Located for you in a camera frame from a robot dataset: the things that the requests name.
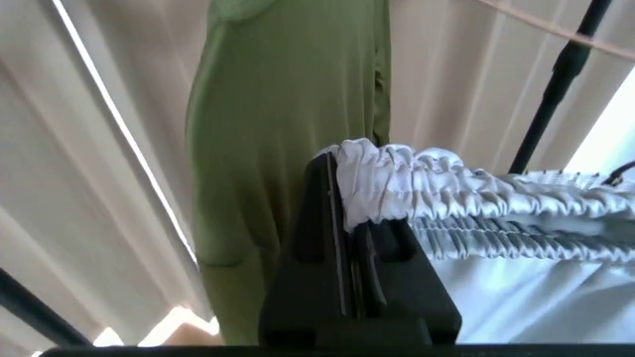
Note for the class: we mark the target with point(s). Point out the black clothes rack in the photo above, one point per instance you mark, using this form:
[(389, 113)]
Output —
[(560, 79)]

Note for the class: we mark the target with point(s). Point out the pale grey shorts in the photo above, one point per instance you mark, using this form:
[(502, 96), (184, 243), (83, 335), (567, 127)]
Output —
[(397, 183)]

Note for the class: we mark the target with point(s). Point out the pink clothes hanger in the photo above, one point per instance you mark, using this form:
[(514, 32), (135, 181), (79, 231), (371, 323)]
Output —
[(546, 25)]

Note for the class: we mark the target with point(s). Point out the beige curtain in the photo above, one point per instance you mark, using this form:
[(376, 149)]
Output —
[(74, 198)]

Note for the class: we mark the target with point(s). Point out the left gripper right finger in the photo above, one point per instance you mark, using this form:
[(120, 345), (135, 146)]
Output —
[(412, 297)]

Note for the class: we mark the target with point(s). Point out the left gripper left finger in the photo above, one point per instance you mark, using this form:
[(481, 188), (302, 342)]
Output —
[(307, 292)]

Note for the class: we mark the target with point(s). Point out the green long-sleeved shirt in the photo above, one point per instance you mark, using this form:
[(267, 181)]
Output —
[(273, 124)]

